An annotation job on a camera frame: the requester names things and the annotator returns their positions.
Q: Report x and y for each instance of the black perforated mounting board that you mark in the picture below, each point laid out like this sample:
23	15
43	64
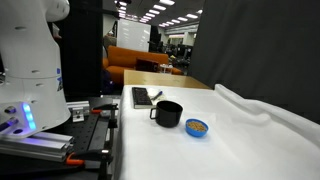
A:
89	134

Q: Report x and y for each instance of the orange handled clamp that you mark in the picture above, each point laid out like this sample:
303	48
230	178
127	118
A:
107	110
103	156

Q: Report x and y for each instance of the blue bowl of cereal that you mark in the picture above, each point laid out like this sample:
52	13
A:
196	128

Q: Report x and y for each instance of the white tablecloth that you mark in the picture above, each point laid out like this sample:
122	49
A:
246	140

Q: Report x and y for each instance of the white whiteboard panel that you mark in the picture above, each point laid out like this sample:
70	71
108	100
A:
133	35

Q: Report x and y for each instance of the orange handled clamp far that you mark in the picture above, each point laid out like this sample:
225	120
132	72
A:
107	110

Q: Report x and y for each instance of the black cup with handle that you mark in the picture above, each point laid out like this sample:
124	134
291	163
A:
166	114

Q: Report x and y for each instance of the orange sofa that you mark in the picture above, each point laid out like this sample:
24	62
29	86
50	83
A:
120	59

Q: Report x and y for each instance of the orange handled clamp near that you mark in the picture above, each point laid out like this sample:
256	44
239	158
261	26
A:
103	156

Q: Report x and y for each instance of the dark grey curtain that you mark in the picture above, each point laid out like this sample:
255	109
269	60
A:
266	50

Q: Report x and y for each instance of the grey pen with blue cap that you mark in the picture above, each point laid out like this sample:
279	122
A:
158	95

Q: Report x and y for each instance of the small aluminium bracket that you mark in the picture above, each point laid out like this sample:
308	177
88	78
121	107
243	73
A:
79	110

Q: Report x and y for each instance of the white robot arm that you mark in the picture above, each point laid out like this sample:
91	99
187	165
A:
32	97

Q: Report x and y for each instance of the aluminium extrusion rail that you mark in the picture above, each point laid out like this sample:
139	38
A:
43	145

